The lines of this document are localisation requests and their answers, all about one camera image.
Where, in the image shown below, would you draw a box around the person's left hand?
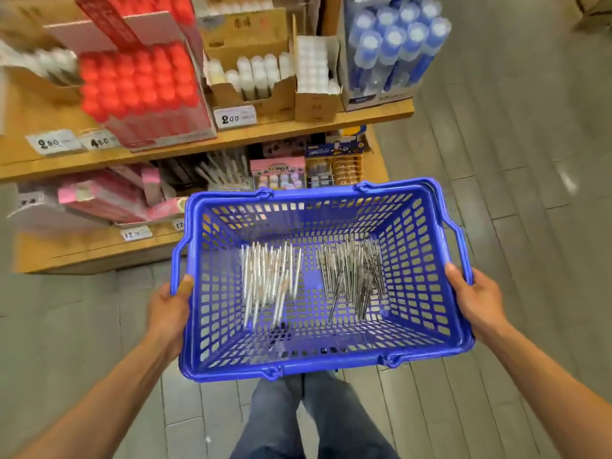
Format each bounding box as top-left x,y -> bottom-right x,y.
145,274 -> 195,361

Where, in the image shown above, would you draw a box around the person's right hand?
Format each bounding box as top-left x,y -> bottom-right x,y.
444,263 -> 510,342

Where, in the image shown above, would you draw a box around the clear pen bundle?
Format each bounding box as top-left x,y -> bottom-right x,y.
316,237 -> 388,322
239,240 -> 304,329

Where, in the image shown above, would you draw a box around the blue shopping basket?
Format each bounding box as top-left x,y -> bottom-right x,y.
170,178 -> 476,381

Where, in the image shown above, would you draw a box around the person's left forearm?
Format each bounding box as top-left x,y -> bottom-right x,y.
14,334 -> 183,459

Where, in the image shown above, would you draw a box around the person's right forearm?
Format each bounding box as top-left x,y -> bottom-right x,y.
483,320 -> 612,459

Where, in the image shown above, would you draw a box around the wooden glue display stand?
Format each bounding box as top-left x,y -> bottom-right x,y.
0,0 -> 417,275

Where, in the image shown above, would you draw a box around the person's left leg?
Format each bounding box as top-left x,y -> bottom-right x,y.
229,374 -> 309,459

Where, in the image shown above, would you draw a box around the person's leg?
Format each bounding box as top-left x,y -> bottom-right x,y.
229,374 -> 309,459
301,370 -> 401,459

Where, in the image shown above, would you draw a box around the person's right leg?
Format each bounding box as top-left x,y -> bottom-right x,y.
301,370 -> 401,459

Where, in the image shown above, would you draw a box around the cardboard box of white glue sticks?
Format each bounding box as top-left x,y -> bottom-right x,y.
203,9 -> 298,127
0,38 -> 85,90

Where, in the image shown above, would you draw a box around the small white glue stick box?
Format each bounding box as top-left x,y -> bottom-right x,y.
291,33 -> 344,123

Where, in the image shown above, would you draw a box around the small translucent plastic organiser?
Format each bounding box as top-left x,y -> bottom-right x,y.
4,186 -> 61,230

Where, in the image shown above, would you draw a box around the blue yellow stationery packets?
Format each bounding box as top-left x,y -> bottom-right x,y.
306,127 -> 371,159

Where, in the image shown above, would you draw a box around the tray of red-capped glue sticks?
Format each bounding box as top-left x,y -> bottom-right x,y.
76,43 -> 218,151

